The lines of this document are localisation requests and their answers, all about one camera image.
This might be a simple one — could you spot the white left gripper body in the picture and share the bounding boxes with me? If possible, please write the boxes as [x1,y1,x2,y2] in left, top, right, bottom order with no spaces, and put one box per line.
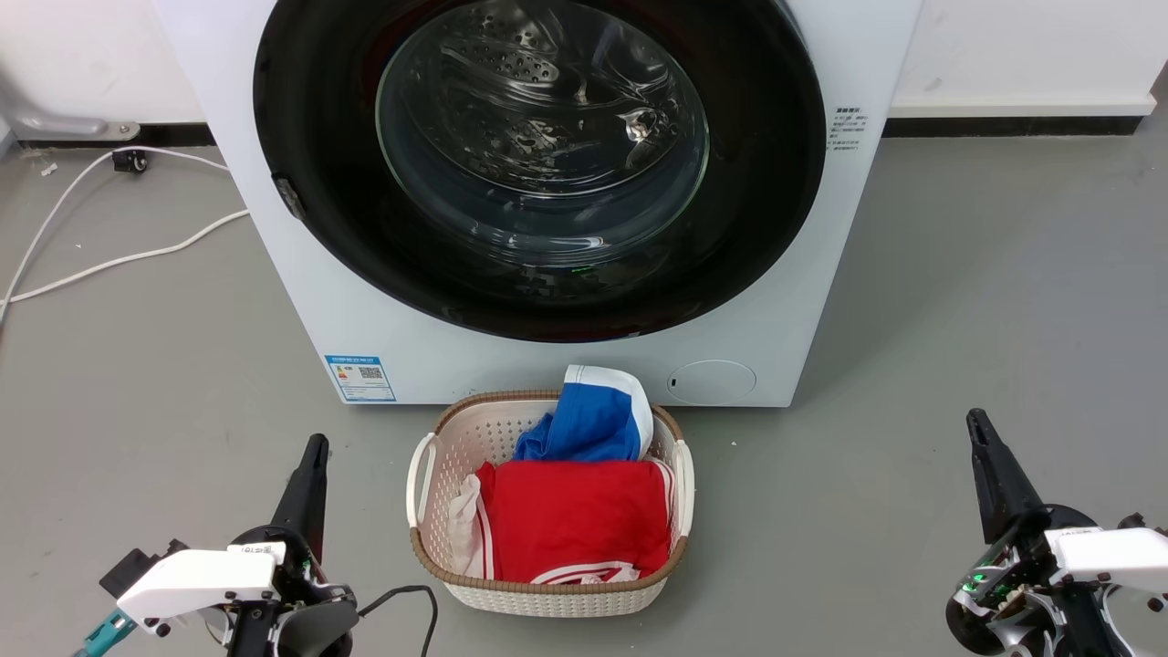
[117,524,360,657]

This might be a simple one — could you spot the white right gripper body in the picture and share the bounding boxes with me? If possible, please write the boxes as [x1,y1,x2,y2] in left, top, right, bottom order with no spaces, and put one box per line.
[944,505,1168,657]

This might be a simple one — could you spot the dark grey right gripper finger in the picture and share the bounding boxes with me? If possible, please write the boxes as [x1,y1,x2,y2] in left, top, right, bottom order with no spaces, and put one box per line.
[965,408,1047,546]

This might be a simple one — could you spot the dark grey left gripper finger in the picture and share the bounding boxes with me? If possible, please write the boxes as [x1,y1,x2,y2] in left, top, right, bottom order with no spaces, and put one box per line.
[271,434,330,562]

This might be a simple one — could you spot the black round glass washer door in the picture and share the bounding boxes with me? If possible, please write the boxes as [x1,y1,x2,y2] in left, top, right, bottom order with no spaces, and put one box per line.
[253,0,828,344]

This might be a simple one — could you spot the white front-load washing machine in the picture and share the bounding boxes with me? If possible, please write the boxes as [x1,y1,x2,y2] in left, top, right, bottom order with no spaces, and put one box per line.
[151,0,924,408]

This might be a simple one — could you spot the grey metal door hinge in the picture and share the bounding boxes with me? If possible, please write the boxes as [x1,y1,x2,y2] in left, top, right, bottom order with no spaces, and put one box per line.
[274,176,308,222]

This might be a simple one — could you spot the blue energy label sticker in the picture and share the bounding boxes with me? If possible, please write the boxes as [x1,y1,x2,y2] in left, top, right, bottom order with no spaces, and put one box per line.
[325,355,397,403]

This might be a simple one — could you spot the white plastic laundry basket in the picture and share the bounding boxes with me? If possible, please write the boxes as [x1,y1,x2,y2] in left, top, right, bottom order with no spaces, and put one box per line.
[406,390,696,619]

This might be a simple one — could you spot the red and white garment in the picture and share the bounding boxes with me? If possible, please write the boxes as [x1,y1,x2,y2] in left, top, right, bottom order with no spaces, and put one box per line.
[447,459,681,586]

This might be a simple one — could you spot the blue and white garment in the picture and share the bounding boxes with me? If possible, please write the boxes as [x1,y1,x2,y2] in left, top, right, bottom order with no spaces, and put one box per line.
[514,365,654,463]

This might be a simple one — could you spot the round white filter cover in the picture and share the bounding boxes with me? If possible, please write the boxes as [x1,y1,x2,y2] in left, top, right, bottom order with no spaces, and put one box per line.
[666,360,757,406]

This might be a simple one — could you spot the black skirting strip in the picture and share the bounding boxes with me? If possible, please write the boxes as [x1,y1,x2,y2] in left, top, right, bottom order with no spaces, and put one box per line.
[881,115,1156,139]

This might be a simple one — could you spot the white printed text sticker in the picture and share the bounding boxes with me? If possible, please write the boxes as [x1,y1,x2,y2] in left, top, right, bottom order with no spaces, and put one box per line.
[829,105,868,154]

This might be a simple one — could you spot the teal cable connector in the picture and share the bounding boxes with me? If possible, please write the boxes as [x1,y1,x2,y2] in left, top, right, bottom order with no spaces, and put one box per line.
[78,610,138,657]

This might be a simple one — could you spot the thick white power cable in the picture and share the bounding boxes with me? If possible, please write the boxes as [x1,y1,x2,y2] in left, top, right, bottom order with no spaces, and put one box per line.
[0,209,251,307]

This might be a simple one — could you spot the thin white cable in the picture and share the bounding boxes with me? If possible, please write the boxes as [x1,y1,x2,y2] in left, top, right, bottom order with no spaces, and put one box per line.
[0,146,231,316]

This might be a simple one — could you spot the grey metal floor bracket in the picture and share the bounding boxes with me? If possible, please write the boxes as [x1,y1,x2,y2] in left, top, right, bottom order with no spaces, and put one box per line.
[0,73,141,143]

